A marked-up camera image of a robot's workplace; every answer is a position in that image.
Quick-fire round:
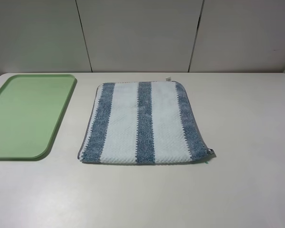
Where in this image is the blue white striped towel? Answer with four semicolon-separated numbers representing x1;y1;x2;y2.
77;81;215;165

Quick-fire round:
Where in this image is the green plastic tray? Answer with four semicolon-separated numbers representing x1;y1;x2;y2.
0;74;76;160

